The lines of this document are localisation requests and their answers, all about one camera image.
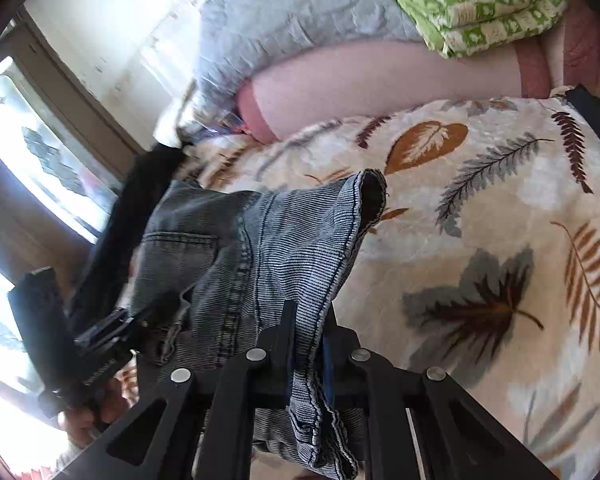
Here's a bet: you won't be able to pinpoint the pink bed sheet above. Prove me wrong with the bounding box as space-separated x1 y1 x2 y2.
235 10 600 143

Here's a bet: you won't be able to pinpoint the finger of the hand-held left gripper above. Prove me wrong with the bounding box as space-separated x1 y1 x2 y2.
130 291 181 331

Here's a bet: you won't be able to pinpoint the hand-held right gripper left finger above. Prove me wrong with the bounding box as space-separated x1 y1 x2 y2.
55 300 301 480

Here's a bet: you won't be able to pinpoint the dark garment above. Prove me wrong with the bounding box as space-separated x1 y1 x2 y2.
565 85 600 153

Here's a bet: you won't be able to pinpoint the green patterned blanket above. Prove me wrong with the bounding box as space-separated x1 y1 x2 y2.
345 0 571 58

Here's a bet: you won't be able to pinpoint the black cloth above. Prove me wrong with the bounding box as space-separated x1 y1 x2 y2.
72 145 183 321

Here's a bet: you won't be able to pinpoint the person's left hand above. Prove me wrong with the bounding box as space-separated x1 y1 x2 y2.
62 379 131 448

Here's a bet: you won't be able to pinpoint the leaf print blanket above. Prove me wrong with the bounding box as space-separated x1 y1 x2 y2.
112 97 600 480

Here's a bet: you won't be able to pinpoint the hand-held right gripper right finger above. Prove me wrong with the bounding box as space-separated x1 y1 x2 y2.
322 305 561 480

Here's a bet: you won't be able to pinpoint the blue denim pants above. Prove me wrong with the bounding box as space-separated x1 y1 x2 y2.
127 169 388 480

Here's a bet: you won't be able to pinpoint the white cloth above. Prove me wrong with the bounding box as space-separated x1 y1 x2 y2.
152 105 191 150

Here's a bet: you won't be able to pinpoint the grey quilted blanket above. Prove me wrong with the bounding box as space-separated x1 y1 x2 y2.
182 0 426 136

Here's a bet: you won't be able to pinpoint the patterned glass window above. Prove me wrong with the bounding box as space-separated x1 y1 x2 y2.
0 57 123 246

